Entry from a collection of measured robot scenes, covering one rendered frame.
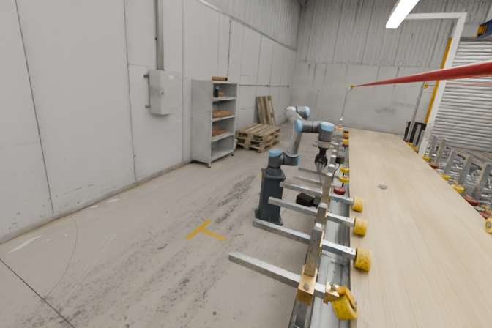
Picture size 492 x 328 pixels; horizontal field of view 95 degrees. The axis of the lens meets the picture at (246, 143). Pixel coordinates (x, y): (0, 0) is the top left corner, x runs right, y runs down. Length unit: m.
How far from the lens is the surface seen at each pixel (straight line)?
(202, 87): 4.06
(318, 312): 1.34
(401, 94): 9.66
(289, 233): 1.14
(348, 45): 9.77
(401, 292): 1.18
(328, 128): 1.64
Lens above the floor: 1.63
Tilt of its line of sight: 16 degrees down
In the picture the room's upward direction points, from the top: 5 degrees clockwise
